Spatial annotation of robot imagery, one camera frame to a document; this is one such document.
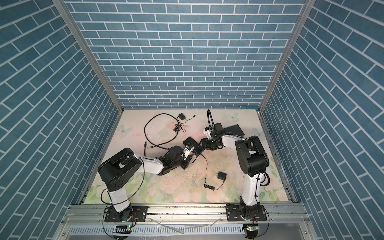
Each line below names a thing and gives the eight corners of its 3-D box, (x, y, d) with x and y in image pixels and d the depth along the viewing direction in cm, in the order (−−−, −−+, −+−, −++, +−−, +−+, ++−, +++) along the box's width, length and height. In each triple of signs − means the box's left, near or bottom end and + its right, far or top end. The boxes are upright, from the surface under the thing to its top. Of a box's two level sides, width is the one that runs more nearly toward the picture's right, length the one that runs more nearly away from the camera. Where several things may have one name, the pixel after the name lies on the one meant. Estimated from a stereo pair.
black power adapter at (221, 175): (214, 177, 88) (214, 176, 86) (216, 171, 90) (216, 170, 89) (225, 180, 87) (225, 179, 85) (226, 174, 89) (227, 173, 87)
